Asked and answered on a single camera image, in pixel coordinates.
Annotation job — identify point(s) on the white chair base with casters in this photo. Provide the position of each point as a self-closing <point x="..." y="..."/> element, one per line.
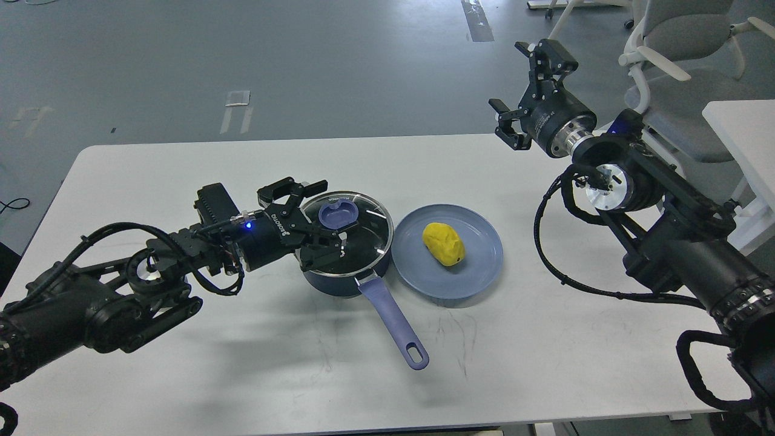
<point x="589" y="29"/>

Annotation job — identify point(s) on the yellow potato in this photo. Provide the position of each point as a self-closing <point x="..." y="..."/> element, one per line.
<point x="443" y="242"/>

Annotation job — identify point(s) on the blue plate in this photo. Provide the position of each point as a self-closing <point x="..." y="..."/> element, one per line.
<point x="417" y="268"/>

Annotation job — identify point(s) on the glass pot lid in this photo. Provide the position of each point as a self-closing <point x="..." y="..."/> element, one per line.
<point x="366" y="250"/>

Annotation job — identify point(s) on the white grey office chair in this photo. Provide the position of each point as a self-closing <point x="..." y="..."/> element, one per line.
<point x="683" y="55"/>

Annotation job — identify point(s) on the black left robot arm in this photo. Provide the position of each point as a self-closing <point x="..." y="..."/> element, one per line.
<point x="126" y="303"/>

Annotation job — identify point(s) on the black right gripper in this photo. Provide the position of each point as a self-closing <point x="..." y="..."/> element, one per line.
<point x="548" y="112"/>

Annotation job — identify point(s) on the dark blue saucepan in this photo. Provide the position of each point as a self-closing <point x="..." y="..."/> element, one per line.
<point x="377" y="292"/>

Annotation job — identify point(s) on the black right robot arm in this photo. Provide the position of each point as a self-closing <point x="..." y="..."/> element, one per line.
<point x="675" y="238"/>

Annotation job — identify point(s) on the white side table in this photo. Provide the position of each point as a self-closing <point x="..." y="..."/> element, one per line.
<point x="747" y="130"/>

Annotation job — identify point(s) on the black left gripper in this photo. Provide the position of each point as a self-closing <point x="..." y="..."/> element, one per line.
<point x="263" y="236"/>

